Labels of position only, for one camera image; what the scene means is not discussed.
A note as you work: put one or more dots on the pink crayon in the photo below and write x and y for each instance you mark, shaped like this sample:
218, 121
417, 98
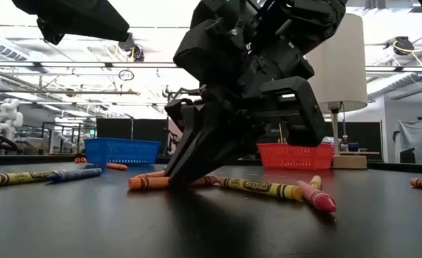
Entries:
318, 197

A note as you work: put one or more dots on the blue plastic basket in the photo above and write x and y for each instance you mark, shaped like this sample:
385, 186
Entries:
123, 152

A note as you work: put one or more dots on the white shade table lamp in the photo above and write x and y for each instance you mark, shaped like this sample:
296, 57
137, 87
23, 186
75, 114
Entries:
343, 71

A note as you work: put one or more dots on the red plastic basket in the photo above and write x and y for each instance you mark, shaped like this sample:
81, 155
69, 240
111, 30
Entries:
296, 157

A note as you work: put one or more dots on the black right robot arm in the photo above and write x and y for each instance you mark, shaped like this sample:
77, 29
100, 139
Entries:
303, 18

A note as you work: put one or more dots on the black partition panel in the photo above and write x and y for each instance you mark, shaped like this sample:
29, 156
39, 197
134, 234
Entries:
149, 129
361, 132
114, 128

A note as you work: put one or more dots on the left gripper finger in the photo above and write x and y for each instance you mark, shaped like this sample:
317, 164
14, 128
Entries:
96, 21

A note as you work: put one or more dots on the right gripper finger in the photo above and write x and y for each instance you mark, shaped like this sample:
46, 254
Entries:
200, 143
239, 143

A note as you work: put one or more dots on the grey cloth cover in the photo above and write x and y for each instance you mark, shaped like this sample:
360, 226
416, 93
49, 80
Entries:
413, 136

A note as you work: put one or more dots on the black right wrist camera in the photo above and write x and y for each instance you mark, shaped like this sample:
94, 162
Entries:
203, 53

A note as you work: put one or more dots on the blue crayon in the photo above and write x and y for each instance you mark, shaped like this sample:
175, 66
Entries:
74, 174

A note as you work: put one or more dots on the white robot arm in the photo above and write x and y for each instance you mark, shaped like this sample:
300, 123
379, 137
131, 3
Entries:
7, 118

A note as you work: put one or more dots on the yellow crayon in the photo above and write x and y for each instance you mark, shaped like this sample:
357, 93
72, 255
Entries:
17, 177
316, 181
261, 186

